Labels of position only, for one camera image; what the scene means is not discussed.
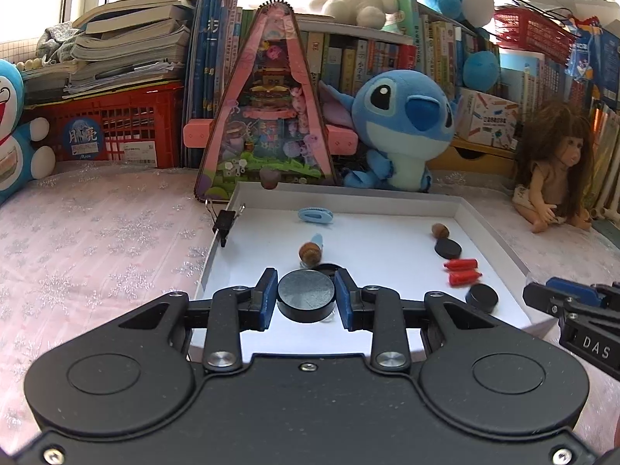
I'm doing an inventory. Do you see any blue plush ball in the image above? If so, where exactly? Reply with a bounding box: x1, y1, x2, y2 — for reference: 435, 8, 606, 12
462, 49, 500, 91

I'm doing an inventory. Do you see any red plastic hanging basket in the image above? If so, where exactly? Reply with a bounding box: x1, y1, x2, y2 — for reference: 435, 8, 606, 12
493, 7, 577, 67

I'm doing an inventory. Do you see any brown striped nut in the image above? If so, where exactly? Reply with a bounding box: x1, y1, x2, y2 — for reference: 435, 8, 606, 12
299, 241, 323, 267

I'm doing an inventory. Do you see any black binder clip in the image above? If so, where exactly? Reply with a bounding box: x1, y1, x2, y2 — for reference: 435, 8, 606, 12
205, 198, 248, 248

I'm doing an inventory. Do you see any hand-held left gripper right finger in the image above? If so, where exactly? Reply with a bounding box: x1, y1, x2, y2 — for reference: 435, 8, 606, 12
334, 269, 495, 374

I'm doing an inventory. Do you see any row of colourful thin folders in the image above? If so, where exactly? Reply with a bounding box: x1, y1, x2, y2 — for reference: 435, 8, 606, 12
588, 101, 620, 210

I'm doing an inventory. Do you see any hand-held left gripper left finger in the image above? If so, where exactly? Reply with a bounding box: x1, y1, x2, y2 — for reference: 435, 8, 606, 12
116, 267, 280, 374

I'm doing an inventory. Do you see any white cardboard box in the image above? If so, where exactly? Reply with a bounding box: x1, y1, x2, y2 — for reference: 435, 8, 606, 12
191, 181, 563, 364

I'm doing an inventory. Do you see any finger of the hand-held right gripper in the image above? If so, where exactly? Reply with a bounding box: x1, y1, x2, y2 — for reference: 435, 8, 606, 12
547, 277, 620, 307
523, 282, 620, 320

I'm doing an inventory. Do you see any white printed carton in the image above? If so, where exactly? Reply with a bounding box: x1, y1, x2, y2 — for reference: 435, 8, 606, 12
455, 88, 520, 151

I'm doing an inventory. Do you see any pile of flat books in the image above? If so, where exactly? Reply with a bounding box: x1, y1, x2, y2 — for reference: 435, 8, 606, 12
21, 0, 193, 98

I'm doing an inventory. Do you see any red plastic basket with label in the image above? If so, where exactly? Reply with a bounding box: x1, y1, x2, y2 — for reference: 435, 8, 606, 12
26, 82, 185, 170

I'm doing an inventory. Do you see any blue packaging bag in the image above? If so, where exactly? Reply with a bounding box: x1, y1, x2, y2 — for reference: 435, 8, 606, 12
566, 23, 620, 103

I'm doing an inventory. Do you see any grey patterned cloth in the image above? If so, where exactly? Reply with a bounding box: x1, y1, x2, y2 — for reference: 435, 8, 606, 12
36, 22, 81, 67

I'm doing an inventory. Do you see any light blue plastic clip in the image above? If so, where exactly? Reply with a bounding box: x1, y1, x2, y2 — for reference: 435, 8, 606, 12
297, 207, 335, 226

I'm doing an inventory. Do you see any row of upright shelf books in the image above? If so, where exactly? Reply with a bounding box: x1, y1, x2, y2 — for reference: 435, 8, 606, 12
297, 9, 598, 123

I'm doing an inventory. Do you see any stack of blue workbooks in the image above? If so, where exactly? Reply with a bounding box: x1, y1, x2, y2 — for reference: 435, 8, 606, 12
183, 0, 242, 168

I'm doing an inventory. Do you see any blue alien plush toy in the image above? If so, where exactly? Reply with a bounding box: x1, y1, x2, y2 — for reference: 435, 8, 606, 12
317, 68, 461, 193

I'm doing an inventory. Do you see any brown-haired doll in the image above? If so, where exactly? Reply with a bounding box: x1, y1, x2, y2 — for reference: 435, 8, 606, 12
510, 99, 597, 234

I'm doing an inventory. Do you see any wooden drawer shelf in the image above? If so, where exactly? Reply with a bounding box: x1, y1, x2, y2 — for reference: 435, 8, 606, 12
428, 136, 517, 178

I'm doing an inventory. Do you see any thick black puck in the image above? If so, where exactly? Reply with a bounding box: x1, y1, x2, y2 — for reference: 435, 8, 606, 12
465, 284, 500, 311
276, 270, 336, 323

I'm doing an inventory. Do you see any blue cat plush toy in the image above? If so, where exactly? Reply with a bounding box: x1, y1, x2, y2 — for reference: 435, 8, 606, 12
0, 59, 57, 207

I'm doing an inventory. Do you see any pink snowflake tablecloth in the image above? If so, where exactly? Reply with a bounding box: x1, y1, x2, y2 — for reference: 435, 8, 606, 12
0, 157, 620, 446

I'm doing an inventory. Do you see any pink triangular miniature house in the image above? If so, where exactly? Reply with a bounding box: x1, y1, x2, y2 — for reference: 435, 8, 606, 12
183, 0, 360, 205

